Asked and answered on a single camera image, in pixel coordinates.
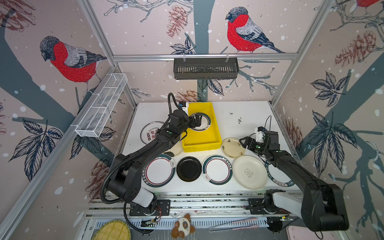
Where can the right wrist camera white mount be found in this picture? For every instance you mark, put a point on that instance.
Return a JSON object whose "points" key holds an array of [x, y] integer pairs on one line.
{"points": [[260, 134]]}

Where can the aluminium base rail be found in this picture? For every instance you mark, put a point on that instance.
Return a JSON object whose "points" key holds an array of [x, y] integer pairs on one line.
{"points": [[206, 211]]}

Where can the black round plate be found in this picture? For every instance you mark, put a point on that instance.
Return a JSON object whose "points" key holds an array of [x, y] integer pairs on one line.
{"points": [[189, 169]]}

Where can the aluminium frame corner post right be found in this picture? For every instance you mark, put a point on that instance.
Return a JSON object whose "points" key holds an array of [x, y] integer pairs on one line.
{"points": [[322, 12]]}

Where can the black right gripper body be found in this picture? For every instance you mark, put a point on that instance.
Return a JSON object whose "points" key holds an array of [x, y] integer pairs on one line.
{"points": [[262, 148]]}

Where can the pink tray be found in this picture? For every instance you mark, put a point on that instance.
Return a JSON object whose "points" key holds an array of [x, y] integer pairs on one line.
{"points": [[301, 233]]}

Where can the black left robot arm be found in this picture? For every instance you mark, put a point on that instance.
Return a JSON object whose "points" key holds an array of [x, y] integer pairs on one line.
{"points": [[123, 183]]}

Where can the pink chopsticks tongs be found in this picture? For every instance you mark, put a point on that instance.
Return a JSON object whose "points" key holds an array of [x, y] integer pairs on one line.
{"points": [[236, 225]]}

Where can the aluminium frame corner post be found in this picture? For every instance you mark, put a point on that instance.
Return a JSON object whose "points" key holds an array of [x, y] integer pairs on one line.
{"points": [[322, 12], [101, 37]]}

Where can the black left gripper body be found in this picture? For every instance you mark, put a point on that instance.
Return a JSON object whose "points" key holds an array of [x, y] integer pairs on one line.
{"points": [[185, 123]]}

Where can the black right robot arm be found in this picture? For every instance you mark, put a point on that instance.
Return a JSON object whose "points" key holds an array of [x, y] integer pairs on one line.
{"points": [[322, 207]]}

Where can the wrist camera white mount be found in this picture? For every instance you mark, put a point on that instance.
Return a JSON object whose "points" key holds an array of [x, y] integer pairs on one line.
{"points": [[260, 134], [184, 106]]}

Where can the white plate green rim left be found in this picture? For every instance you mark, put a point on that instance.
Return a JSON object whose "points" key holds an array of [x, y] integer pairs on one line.
{"points": [[159, 172]]}

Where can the black hanging wire basket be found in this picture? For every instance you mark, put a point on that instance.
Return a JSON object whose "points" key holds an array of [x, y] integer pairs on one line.
{"points": [[206, 69]]}

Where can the woven bamboo mat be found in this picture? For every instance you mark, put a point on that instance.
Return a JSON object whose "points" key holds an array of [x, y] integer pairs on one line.
{"points": [[113, 230]]}

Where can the white plate green red rim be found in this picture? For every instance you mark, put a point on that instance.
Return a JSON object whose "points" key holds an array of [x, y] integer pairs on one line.
{"points": [[206, 123]]}

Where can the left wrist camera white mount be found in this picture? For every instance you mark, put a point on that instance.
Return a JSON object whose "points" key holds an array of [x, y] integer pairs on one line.
{"points": [[184, 106]]}

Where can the white wire mesh shelf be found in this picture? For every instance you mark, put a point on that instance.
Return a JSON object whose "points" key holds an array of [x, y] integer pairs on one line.
{"points": [[99, 112]]}

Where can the plush panda toy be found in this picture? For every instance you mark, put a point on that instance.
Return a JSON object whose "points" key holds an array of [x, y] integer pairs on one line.
{"points": [[183, 227]]}

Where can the aluminium frame corner post left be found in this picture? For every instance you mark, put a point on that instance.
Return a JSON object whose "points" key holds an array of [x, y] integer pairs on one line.
{"points": [[101, 37]]}

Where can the large cream plate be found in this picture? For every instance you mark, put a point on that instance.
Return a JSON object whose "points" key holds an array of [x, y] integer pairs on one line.
{"points": [[250, 172]]}

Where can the white plate green lettered rim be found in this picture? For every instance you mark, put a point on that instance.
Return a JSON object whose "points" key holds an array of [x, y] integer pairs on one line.
{"points": [[277, 176]]}

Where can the aluminium frame horizontal bar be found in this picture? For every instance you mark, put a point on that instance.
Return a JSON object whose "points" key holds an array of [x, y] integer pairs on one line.
{"points": [[154, 58]]}

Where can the small cream plate red stamps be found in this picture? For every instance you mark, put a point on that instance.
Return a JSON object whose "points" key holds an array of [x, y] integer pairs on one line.
{"points": [[232, 148]]}

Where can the white plate green rim centre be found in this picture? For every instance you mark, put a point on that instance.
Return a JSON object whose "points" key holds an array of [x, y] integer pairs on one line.
{"points": [[217, 170]]}

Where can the yellow plastic bin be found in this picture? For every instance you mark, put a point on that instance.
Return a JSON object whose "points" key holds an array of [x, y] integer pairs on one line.
{"points": [[207, 136]]}

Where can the white plate red Chinese characters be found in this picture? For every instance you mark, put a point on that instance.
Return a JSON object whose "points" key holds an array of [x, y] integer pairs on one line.
{"points": [[148, 132]]}

